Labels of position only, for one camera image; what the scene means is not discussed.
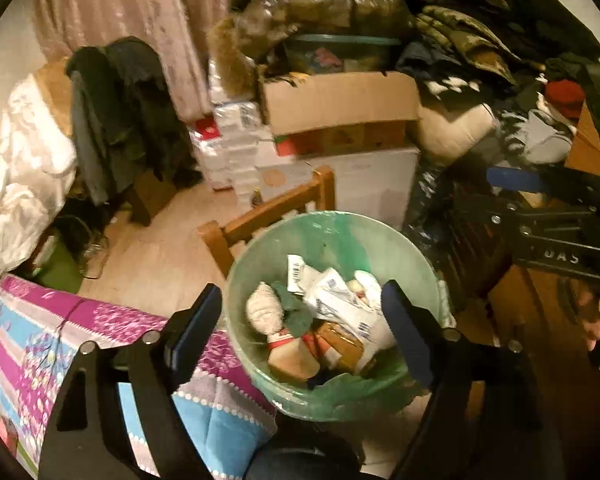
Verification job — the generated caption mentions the white paper sheet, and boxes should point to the white paper sheet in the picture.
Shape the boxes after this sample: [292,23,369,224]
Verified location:
[359,270,398,362]

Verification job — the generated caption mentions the thin black cable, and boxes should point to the thin black cable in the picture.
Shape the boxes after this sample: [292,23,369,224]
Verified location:
[55,297,88,346]

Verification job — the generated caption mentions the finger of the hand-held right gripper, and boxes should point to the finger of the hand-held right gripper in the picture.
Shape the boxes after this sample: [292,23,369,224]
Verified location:
[487,167,600,201]
[490,202,596,233]

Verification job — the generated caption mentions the green plastic tub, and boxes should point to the green plastic tub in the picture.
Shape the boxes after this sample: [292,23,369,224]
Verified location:
[30,240,83,295]

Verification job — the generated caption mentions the white tissue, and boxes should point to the white tissue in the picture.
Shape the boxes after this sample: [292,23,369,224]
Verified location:
[245,281,287,337]

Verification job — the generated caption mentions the stack of white boxes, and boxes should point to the stack of white boxes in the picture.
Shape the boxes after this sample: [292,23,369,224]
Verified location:
[187,57,276,206]

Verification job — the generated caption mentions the orange snack packet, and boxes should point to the orange snack packet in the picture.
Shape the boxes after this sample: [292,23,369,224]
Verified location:
[267,331,322,384]

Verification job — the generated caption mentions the floral striped bedspread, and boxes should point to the floral striped bedspread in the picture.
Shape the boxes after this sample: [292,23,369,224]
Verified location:
[0,275,278,478]

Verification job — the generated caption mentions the tan cloth bundle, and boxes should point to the tan cloth bundle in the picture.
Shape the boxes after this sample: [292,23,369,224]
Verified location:
[34,59,74,137]

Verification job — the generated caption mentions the person's leg dark trousers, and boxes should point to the person's leg dark trousers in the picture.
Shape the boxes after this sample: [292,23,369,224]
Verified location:
[244,437,368,480]

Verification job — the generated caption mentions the grey white cloth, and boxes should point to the grey white cloth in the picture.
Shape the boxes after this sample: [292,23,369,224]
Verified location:
[500,109,577,165]

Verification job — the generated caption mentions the pink curtain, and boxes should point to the pink curtain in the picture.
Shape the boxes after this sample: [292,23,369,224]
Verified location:
[30,0,216,121]

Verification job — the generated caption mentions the black jacket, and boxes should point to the black jacket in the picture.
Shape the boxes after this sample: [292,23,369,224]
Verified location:
[66,36,203,188]

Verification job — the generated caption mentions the green-lined trash bin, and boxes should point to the green-lined trash bin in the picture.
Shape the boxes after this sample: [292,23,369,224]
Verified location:
[225,210,453,423]

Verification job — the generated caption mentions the beige cushion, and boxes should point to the beige cushion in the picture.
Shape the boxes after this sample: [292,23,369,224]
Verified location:
[412,100,501,163]

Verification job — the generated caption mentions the dark green cloth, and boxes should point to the dark green cloth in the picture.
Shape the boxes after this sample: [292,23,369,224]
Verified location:
[272,282,315,332]

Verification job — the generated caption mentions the white barcode packet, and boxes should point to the white barcode packet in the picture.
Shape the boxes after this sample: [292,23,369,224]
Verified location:
[305,267,376,331]

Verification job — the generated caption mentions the plaid shirt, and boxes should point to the plaid shirt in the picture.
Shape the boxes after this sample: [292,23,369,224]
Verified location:
[414,4,518,86]

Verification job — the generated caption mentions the dark clothes pile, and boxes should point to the dark clothes pile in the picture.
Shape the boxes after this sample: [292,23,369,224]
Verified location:
[500,0,600,76]

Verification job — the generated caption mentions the black white patterned cloth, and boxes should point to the black white patterned cloth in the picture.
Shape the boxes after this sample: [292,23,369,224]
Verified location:
[421,74,486,100]

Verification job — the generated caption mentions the brown cardboard box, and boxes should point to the brown cardboard box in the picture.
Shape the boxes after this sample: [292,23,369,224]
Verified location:
[257,71,421,156]
[312,322,368,373]

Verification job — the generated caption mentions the wooden chair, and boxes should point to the wooden chair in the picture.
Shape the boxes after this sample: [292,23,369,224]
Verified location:
[197,165,337,278]

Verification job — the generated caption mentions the black white barcode box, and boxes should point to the black white barcode box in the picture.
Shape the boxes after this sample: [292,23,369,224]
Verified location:
[286,255,321,296]

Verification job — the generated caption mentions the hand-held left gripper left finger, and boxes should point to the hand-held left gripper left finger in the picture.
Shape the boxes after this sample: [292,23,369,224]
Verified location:
[37,284,223,480]

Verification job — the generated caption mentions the red knit hat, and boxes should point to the red knit hat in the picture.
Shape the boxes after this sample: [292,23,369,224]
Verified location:
[544,79,587,120]

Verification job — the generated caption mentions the white printer box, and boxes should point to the white printer box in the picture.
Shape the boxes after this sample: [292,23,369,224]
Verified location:
[255,145,421,221]

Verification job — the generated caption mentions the clear bag of clothes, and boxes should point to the clear bag of clothes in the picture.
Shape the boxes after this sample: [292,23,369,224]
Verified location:
[232,0,413,56]

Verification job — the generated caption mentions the black plastic bag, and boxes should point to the black plastic bag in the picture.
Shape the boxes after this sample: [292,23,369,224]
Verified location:
[402,162,463,241]

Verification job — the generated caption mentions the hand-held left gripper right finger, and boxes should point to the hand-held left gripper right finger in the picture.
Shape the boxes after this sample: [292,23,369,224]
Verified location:
[381,280,556,480]

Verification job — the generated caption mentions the grey jacket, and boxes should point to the grey jacket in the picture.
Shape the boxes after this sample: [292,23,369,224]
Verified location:
[69,67,116,207]

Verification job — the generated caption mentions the person's right hand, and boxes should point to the person's right hand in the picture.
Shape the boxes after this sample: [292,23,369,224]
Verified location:
[575,285,600,356]

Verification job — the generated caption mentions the teal rimmed basin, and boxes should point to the teal rimmed basin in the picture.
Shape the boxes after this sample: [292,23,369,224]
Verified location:
[285,32,403,73]

